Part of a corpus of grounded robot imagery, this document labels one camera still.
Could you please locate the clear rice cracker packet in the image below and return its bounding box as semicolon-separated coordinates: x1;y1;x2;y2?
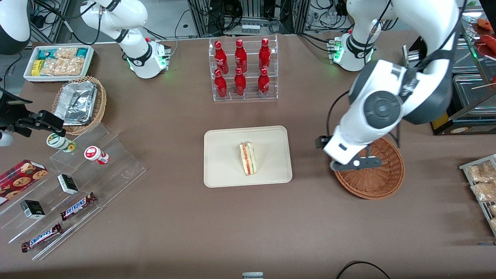
40;57;85;76
54;46;78;59

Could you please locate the small black box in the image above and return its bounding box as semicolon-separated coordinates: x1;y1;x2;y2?
20;200;46;219
57;174;79;195

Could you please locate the clear acrylic stepped stand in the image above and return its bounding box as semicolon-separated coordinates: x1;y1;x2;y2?
0;122;147;261

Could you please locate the white plastic bin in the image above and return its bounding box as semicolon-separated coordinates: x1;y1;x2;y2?
23;45;95;83

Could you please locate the silver foil packet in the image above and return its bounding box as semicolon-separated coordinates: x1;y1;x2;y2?
53;81;98;126

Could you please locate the glass food warmer case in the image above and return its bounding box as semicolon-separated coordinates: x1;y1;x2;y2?
432;0;496;136

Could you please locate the light wicker basket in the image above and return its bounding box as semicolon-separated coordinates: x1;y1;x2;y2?
52;76;107;136

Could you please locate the green sunflower jar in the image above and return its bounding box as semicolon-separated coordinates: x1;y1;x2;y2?
46;133;76;153

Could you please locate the Snickers chocolate bar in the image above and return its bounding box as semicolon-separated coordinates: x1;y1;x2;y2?
60;192;97;221
21;223;64;253

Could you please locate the aluminium equipment rack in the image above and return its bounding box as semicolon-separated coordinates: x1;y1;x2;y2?
188;0;310;37

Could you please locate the steel warmer pan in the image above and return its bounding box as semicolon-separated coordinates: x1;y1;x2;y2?
453;74;496;117

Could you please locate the red lid jar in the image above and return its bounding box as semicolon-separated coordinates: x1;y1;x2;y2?
84;145;110;165

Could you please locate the metal wire tray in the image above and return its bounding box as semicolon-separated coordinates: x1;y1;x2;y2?
459;154;496;237

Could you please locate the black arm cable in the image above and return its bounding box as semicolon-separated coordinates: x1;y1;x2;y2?
327;90;351;137

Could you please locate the beige plastic tray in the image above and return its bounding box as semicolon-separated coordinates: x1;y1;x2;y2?
203;125;293;188

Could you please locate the brown wicker basket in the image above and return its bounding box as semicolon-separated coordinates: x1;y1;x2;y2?
333;136;405;200

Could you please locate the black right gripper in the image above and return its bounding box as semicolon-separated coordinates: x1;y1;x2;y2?
0;105;65;137

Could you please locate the clear acrylic bottle rack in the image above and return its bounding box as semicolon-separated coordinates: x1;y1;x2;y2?
208;34;279;102

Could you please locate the triangle sandwich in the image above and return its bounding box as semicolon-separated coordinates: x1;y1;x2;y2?
239;142;258;176

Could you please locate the red tartan cookie box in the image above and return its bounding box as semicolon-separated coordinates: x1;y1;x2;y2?
0;159;48;206

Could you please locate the red cola bottle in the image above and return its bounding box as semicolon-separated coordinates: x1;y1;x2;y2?
234;39;248;73
234;67;246;96
258;67;270;96
214;69;228;98
214;40;229;74
259;38;271;71

